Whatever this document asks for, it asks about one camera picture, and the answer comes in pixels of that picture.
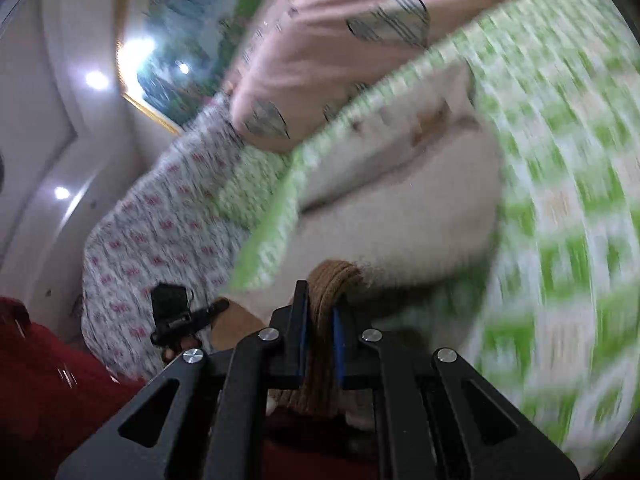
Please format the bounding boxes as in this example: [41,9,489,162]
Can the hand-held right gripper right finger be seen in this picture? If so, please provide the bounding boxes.
[332,307,581,480]

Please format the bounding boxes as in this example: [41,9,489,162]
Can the red cloth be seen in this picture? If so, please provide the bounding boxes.
[0,297,377,480]

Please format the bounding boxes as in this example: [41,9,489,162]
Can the green checkered blanket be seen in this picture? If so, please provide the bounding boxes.
[215,0,640,467]

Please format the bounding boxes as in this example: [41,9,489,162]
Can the gold framed wall painting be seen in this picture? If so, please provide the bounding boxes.
[114,0,268,136]

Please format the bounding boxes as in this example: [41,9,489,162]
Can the white floral patterned cloth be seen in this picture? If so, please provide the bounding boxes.
[80,94,301,382]

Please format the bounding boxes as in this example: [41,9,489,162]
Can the pink garment with heart prints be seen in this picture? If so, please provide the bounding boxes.
[224,0,568,155]

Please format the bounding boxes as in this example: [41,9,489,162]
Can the white sweater with brown cuffs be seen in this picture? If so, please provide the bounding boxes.
[210,58,506,432]

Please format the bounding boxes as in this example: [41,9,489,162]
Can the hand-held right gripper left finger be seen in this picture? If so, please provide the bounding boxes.
[55,280,310,480]

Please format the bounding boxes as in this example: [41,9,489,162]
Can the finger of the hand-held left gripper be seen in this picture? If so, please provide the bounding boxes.
[192,299,231,332]

